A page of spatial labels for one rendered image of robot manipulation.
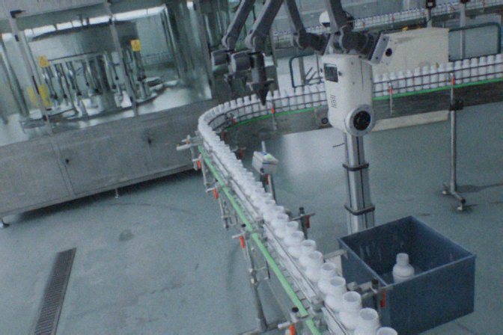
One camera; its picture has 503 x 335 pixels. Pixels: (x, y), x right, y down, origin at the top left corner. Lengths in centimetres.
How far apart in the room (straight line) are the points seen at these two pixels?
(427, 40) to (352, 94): 384
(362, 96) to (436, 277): 95
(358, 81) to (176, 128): 316
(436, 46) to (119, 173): 419
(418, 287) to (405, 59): 455
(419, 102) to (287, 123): 101
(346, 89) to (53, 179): 375
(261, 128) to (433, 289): 211
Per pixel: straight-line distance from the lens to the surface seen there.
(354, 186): 218
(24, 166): 501
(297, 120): 321
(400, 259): 150
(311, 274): 106
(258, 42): 159
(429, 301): 142
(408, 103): 335
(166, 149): 486
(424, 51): 576
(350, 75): 194
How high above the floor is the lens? 175
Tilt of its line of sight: 20 degrees down
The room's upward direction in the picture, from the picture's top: 10 degrees counter-clockwise
